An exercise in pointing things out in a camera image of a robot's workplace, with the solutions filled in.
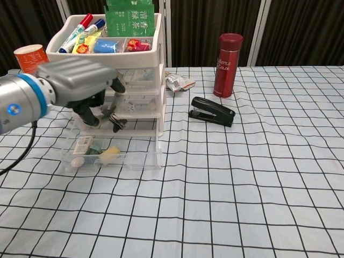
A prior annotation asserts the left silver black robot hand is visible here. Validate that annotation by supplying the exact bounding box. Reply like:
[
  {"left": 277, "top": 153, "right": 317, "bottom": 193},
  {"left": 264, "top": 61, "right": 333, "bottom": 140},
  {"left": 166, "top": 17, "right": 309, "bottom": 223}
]
[{"left": 36, "top": 58, "right": 127, "bottom": 128}]

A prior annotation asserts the clear plastic bin with items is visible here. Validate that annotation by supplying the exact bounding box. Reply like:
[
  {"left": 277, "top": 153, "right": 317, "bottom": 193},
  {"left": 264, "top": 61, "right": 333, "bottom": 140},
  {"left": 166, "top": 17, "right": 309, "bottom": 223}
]
[{"left": 60, "top": 134, "right": 163, "bottom": 173}]

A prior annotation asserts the clear drawer with brown stick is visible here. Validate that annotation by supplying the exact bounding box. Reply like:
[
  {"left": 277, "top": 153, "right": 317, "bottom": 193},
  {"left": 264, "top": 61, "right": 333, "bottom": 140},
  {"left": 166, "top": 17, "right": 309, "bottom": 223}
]
[{"left": 115, "top": 67, "right": 162, "bottom": 90}]

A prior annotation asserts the clear drawer with dice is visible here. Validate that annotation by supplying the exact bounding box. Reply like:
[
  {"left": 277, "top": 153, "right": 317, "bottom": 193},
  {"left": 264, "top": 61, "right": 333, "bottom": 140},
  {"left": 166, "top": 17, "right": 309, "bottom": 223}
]
[{"left": 104, "top": 90, "right": 162, "bottom": 116}]

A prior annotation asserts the white plastic drawer organizer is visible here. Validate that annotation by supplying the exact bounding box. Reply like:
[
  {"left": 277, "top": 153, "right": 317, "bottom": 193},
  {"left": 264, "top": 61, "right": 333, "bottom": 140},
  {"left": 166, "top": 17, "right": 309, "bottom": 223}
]
[{"left": 46, "top": 12, "right": 167, "bottom": 138}]

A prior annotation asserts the yellow lion candy pack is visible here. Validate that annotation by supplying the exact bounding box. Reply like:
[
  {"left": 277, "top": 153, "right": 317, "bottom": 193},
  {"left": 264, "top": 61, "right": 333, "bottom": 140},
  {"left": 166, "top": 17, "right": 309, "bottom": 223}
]
[{"left": 71, "top": 34, "right": 99, "bottom": 54}]

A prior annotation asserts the blue small packet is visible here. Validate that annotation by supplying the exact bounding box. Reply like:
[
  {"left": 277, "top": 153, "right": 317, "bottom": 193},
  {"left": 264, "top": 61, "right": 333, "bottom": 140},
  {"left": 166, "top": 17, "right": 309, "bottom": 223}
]
[{"left": 93, "top": 37, "right": 120, "bottom": 54}]

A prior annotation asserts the orange paper cup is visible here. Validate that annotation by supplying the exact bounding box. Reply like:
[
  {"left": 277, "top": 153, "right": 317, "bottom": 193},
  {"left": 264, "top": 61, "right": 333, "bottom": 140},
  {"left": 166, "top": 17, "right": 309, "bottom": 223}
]
[{"left": 13, "top": 44, "right": 51, "bottom": 75}]

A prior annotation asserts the blue capped whiteboard marker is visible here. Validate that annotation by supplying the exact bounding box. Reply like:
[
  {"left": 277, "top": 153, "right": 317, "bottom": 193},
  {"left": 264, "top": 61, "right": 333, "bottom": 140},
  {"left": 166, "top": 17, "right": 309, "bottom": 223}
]
[{"left": 82, "top": 18, "right": 106, "bottom": 35}]

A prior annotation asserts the red capped whiteboard marker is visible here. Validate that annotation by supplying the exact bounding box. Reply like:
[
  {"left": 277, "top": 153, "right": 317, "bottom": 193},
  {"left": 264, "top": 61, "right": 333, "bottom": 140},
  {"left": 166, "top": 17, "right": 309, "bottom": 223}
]
[{"left": 58, "top": 13, "right": 94, "bottom": 54}]

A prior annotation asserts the white labelled packet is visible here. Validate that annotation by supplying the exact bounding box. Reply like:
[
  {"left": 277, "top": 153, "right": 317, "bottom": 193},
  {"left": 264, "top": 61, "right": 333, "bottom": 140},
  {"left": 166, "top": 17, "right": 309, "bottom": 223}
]
[{"left": 74, "top": 135, "right": 94, "bottom": 155}]

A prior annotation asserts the red small packet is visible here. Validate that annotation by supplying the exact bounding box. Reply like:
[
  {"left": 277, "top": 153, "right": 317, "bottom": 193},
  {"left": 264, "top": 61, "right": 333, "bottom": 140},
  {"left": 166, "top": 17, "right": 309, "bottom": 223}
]
[{"left": 124, "top": 37, "right": 151, "bottom": 52}]

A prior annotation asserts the green tape roll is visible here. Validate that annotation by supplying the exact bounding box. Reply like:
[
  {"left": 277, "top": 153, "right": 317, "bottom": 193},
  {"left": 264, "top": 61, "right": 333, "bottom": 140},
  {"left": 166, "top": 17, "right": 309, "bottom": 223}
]
[{"left": 85, "top": 145, "right": 103, "bottom": 156}]

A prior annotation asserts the green tea packet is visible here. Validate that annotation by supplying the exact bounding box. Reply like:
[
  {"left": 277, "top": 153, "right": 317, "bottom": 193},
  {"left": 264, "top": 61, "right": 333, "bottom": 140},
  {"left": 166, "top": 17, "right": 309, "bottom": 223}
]
[{"left": 104, "top": 0, "right": 155, "bottom": 38}]

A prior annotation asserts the pale yellow sponge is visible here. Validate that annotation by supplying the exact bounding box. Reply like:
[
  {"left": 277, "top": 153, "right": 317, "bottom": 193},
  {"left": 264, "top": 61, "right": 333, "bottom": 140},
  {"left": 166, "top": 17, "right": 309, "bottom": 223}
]
[{"left": 94, "top": 146, "right": 121, "bottom": 165}]

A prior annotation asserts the silver snack packet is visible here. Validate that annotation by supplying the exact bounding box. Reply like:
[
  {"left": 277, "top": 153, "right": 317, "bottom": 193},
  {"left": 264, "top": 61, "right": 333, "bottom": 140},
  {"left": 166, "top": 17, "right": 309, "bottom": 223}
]
[{"left": 165, "top": 73, "right": 196, "bottom": 93}]

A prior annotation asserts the black folding screen partition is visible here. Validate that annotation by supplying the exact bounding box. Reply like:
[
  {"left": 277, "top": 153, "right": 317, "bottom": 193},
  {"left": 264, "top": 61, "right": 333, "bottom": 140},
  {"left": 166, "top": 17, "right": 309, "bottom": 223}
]
[{"left": 0, "top": 0, "right": 344, "bottom": 76}]

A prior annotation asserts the black stapler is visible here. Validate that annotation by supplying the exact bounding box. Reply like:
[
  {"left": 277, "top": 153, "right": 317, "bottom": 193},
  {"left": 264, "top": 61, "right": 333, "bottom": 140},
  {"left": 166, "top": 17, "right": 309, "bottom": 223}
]
[{"left": 187, "top": 97, "right": 237, "bottom": 128}]

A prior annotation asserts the red thermos bottle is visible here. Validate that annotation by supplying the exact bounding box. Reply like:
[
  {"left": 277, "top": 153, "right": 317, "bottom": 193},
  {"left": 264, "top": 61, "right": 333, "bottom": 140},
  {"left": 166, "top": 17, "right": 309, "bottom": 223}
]
[{"left": 213, "top": 33, "right": 244, "bottom": 98}]

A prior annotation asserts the checked white tablecloth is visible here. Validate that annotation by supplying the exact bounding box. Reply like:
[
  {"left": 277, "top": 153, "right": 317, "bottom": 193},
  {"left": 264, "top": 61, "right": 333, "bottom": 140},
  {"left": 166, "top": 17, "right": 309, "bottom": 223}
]
[{"left": 0, "top": 66, "right": 344, "bottom": 258}]

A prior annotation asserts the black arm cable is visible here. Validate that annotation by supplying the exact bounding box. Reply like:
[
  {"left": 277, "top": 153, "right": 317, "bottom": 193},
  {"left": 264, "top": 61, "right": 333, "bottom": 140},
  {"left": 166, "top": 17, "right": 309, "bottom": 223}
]
[{"left": 0, "top": 120, "right": 37, "bottom": 177}]

